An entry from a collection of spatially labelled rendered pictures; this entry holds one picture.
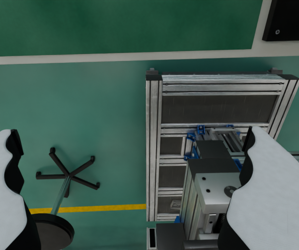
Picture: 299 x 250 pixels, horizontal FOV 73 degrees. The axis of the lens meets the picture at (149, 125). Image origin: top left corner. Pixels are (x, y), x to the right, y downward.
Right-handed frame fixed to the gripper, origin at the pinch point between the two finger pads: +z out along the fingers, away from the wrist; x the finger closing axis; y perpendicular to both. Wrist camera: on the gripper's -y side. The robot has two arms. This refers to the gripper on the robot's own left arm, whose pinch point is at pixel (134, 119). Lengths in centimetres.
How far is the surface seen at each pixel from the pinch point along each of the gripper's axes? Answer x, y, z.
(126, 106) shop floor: -11, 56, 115
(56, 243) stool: -55, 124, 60
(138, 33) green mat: -0.2, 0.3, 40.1
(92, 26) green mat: -10.7, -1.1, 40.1
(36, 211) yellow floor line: -104, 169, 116
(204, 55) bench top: 15.9, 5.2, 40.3
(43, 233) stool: -60, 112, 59
